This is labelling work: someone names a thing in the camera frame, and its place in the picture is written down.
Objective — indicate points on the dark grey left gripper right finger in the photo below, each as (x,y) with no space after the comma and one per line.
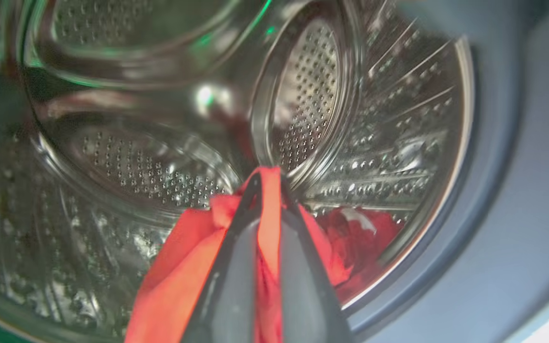
(303,286)

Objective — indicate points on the red cloth garment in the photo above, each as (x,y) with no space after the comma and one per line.
(184,281)

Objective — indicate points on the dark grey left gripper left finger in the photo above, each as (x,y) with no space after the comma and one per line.
(229,286)

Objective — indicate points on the grey rubber door gasket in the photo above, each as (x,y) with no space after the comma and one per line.
(508,166)

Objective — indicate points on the steel perforated washing machine drum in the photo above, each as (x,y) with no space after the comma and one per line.
(136,143)

